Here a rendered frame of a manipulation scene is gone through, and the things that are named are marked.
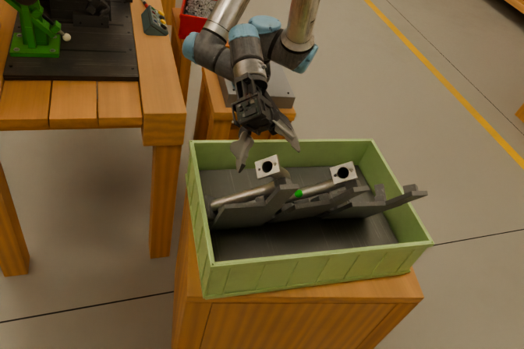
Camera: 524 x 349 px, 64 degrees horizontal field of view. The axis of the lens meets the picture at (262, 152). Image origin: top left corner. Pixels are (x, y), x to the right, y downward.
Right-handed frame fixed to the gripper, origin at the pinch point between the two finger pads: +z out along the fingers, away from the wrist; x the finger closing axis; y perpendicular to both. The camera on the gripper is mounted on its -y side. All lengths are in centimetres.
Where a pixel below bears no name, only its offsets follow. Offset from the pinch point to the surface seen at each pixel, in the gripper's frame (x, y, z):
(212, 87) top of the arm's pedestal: -36, -41, -55
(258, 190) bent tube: -9.2, -11.1, 1.0
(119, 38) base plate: -62, -20, -79
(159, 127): -47, -21, -35
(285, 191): 0.9, -3.6, 5.7
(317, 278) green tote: -6.2, -32.2, 22.4
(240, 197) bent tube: -14.2, -10.7, 1.4
